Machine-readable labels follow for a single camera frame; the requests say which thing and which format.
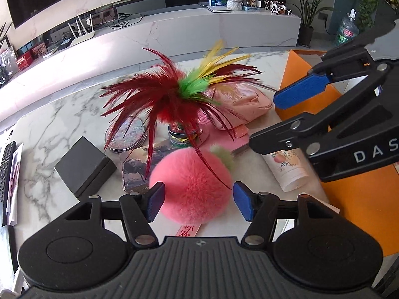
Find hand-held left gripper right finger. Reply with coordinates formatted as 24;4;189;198
233;181;339;246

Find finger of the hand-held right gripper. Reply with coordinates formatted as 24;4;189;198
273;22;399;110
248;62;393;159

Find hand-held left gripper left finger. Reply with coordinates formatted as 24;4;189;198
66;182;166;246

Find orange box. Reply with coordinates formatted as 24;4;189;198
274;49;399;257

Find white hand cream tube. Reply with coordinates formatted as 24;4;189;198
262;149;307;193

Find picture card box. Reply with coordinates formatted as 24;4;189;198
118;140;188;194

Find pink plush ball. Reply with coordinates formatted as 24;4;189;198
149;145;236;225

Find pink pouch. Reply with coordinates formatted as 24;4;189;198
199;81;273;130

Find round glitter compact mirror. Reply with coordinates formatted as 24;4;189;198
104;115;147;154

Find black square box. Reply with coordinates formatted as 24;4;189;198
54;136;117;198

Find red feather shuttlecock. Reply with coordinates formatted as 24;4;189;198
100;39;277;190

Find white marble desktop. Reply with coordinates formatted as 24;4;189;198
0;51;340;287

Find red paper slip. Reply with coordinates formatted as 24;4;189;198
175;223;200;239

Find long-leaf potted plant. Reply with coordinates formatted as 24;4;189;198
284;0;337;48

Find large water jug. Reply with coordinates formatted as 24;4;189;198
335;9;360;48

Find cow pattern toy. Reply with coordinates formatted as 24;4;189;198
260;0;294;16

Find white marble TV console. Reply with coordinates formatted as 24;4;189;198
0;6;302;100

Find black remote control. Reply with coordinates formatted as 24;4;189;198
0;141;17;203
0;143;24;227

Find white router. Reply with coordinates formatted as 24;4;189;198
67;12;96;47

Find red box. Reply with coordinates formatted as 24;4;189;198
16;52;34;70

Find black cables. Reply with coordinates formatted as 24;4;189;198
103;12;147;30

